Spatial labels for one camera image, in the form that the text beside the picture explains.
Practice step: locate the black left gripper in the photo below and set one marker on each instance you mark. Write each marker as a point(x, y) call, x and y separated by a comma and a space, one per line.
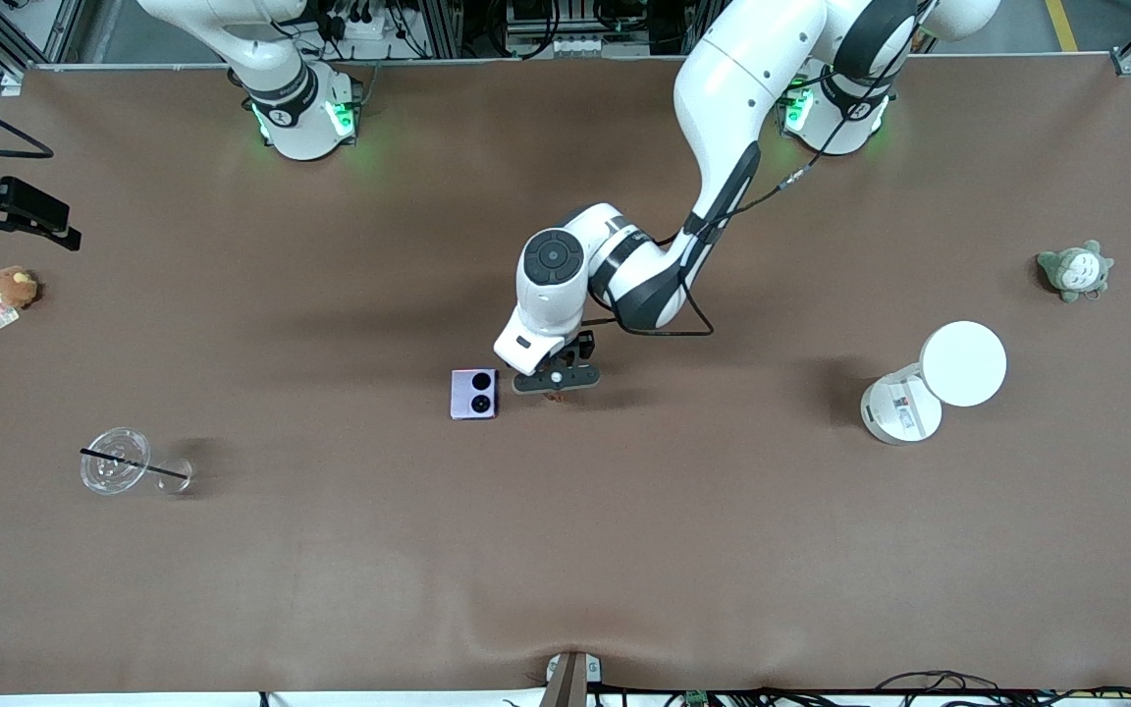
point(582, 346)

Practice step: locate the lilac flip phone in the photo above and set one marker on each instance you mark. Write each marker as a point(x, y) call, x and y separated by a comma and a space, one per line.
point(473, 394)

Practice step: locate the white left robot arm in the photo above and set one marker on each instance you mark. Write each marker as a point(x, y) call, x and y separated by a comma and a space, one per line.
point(723, 118)

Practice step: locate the brown plush toy with tag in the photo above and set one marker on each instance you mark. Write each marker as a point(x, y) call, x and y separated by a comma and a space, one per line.
point(14, 288)

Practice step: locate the brown table cloth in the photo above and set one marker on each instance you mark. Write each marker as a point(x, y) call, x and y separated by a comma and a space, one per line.
point(565, 550)

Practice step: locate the clear plastic cup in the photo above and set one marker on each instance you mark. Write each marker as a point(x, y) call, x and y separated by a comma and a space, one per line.
point(114, 462)

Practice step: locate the black drinking straw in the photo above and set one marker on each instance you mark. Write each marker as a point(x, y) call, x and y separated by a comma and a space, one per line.
point(134, 465)

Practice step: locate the white cylindrical container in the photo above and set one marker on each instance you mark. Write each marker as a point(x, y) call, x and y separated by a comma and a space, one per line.
point(901, 412)

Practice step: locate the white power strip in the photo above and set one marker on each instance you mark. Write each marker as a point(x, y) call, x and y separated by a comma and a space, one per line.
point(364, 25)

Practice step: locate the white round lid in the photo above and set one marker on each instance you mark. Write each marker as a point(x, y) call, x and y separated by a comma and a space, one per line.
point(963, 363)

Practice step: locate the grey totoro plush toy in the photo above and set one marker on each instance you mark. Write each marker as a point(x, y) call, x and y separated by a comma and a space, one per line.
point(1076, 272)

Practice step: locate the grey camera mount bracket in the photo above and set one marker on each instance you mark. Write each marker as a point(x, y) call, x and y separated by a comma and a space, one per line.
point(570, 679)

